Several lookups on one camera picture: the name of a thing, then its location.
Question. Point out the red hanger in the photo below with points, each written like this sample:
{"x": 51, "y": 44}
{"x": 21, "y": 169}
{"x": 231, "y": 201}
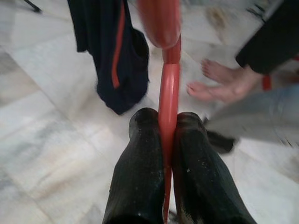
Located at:
{"x": 169, "y": 93}

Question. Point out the bare person foot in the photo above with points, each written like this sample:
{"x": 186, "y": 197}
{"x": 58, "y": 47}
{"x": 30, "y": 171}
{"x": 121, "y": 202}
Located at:
{"x": 215, "y": 92}
{"x": 229, "y": 72}

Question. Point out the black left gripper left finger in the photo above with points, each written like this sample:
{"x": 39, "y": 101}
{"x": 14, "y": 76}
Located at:
{"x": 140, "y": 168}

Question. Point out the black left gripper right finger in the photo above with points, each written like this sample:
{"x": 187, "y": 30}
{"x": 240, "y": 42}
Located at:
{"x": 198, "y": 172}

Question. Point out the navy garment with red stripe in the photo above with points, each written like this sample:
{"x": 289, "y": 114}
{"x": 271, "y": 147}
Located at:
{"x": 98, "y": 46}

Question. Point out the person leg black trousers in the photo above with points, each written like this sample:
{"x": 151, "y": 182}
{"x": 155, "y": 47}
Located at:
{"x": 271, "y": 42}

